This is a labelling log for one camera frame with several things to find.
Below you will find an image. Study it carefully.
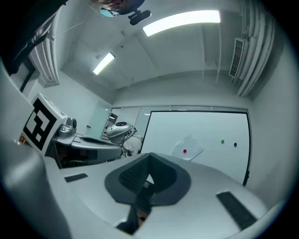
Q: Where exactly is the white air conditioner vent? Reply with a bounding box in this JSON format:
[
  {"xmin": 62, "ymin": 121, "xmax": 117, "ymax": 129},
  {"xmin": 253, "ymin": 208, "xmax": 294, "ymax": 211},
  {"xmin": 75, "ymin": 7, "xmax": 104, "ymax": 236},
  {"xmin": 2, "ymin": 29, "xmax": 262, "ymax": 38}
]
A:
[{"xmin": 228, "ymin": 37, "xmax": 249, "ymax": 79}]

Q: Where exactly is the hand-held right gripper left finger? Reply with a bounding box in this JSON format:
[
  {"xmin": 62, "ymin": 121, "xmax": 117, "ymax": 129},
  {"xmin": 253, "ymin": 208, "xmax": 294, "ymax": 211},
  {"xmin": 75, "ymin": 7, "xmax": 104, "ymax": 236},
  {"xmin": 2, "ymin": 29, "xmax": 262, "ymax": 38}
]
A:
[{"xmin": 43, "ymin": 153, "xmax": 150, "ymax": 229}]

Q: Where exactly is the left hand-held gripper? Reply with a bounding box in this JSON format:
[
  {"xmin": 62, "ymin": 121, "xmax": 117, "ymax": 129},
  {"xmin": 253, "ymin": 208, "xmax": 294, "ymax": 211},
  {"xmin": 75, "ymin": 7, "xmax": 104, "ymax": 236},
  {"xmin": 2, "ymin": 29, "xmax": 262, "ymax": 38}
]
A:
[{"xmin": 22, "ymin": 92, "xmax": 123, "ymax": 169}]

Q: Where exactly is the teal face mask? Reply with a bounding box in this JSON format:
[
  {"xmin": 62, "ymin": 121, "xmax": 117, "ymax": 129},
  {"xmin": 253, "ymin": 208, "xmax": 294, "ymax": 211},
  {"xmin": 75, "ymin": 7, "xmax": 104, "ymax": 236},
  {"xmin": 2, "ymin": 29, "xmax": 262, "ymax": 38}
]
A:
[{"xmin": 100, "ymin": 7, "xmax": 117, "ymax": 18}]

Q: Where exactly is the black-framed whiteboard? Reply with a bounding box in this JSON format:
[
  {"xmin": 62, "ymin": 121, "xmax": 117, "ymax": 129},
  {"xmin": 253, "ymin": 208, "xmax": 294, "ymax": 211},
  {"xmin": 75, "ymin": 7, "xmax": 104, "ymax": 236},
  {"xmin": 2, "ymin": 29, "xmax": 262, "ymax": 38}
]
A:
[{"xmin": 139, "ymin": 110, "xmax": 252, "ymax": 187}]

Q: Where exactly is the glass partition wall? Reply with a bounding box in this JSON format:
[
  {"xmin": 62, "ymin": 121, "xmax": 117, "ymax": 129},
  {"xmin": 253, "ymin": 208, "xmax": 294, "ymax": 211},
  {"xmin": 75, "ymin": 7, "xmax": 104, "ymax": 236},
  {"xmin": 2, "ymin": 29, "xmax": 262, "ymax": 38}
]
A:
[{"xmin": 102, "ymin": 105, "xmax": 249, "ymax": 141}]

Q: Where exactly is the long ceiling light panel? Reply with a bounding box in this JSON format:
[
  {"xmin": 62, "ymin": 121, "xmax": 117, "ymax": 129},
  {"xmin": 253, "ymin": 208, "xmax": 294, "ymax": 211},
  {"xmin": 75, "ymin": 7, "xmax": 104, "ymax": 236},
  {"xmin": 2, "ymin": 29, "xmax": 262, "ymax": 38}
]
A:
[{"xmin": 142, "ymin": 9, "xmax": 221, "ymax": 37}]

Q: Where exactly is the frosted glass door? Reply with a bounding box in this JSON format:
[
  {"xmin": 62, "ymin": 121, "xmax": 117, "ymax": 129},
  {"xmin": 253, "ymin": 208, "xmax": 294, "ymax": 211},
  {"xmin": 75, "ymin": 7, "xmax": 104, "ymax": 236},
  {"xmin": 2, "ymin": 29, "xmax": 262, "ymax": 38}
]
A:
[{"xmin": 84, "ymin": 102, "xmax": 113, "ymax": 140}]

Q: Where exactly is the white sheet of paper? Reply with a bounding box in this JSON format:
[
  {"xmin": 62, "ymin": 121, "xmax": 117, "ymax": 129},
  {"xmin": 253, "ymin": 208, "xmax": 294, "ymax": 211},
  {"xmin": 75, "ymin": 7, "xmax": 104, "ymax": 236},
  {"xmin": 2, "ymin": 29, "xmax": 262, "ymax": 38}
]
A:
[{"xmin": 170, "ymin": 133, "xmax": 205, "ymax": 162}]

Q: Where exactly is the white ceiling pipe bundle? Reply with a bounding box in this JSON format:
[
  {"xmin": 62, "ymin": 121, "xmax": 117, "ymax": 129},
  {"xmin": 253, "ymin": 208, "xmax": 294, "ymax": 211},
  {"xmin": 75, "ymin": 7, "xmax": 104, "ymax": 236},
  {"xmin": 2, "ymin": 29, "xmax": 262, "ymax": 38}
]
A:
[
  {"xmin": 28, "ymin": 22, "xmax": 61, "ymax": 88},
  {"xmin": 235, "ymin": 0, "xmax": 277, "ymax": 98}
]

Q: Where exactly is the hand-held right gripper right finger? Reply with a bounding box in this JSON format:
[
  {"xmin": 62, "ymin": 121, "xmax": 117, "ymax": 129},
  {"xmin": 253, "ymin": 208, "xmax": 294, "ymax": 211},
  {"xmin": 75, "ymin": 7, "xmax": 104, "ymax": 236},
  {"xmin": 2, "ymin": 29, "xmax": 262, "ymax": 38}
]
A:
[{"xmin": 134, "ymin": 153, "xmax": 268, "ymax": 239}]

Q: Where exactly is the short ceiling light panel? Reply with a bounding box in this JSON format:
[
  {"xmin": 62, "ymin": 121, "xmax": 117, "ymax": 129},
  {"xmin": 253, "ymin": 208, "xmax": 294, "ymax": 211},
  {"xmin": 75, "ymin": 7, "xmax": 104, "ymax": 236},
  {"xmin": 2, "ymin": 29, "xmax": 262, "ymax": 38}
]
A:
[{"xmin": 93, "ymin": 52, "xmax": 116, "ymax": 76}]

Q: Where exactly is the black head camera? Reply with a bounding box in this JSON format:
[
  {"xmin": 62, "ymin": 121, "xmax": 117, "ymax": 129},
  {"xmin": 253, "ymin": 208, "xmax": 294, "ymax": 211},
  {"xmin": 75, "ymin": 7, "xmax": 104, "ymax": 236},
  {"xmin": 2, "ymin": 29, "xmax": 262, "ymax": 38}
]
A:
[{"xmin": 128, "ymin": 9, "xmax": 152, "ymax": 26}]

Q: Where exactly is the person's black top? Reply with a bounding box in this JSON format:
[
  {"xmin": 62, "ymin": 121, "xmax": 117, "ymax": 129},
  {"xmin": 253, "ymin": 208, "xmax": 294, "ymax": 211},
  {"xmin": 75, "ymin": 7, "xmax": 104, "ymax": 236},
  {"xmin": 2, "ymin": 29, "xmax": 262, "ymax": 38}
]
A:
[{"xmin": 0, "ymin": 0, "xmax": 70, "ymax": 77}]

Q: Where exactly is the person's head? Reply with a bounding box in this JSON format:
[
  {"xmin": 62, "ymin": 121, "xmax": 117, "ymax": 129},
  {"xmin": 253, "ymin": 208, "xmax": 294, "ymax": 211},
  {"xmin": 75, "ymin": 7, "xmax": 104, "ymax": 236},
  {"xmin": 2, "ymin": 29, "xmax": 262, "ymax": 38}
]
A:
[{"xmin": 90, "ymin": 0, "xmax": 146, "ymax": 18}]

